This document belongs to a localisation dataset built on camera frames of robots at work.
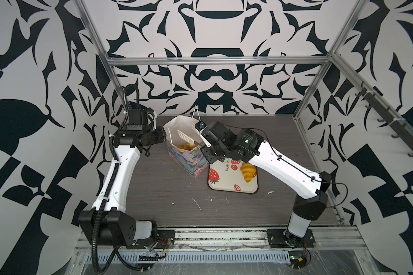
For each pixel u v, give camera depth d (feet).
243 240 2.47
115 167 1.46
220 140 1.58
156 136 2.20
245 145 1.46
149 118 2.12
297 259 2.33
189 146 2.35
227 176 3.04
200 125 1.92
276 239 2.43
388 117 1.95
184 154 2.46
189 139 2.25
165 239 2.37
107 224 1.25
